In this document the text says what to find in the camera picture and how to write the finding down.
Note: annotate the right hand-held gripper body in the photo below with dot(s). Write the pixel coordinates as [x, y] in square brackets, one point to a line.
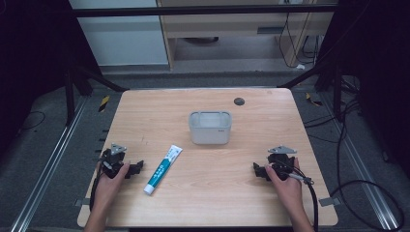
[281, 161]

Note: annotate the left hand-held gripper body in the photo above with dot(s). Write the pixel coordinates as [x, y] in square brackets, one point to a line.
[113, 159]

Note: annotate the white and teal toothpaste tube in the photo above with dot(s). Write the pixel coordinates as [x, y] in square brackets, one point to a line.
[162, 170]

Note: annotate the white plastic basket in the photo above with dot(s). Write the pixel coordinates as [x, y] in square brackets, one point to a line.
[210, 132]

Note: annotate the person's left hand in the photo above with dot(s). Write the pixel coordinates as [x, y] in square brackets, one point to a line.
[109, 185]

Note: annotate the person's right hand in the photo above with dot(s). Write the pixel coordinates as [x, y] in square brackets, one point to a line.
[286, 188]

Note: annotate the yellow and black tape strip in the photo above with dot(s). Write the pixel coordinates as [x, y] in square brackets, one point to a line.
[313, 100]
[103, 103]

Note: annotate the grey round table grommet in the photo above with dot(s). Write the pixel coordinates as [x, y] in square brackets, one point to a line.
[239, 101]

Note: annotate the black metal stand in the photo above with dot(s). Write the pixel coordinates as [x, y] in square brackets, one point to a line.
[336, 90]
[72, 93]

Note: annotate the white plug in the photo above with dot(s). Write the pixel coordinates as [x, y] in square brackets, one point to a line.
[300, 66]

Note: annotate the white cabinet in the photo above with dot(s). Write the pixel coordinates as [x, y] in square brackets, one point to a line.
[122, 38]

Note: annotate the light wooden desk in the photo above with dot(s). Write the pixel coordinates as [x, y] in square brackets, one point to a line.
[222, 25]

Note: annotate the grey metal table bracket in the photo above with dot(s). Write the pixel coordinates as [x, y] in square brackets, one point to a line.
[82, 202]
[329, 201]

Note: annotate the aluminium floor rail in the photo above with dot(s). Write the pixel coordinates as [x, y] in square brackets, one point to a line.
[48, 164]
[364, 174]

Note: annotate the black horizontal frame bar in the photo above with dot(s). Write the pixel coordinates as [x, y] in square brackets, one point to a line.
[193, 11]

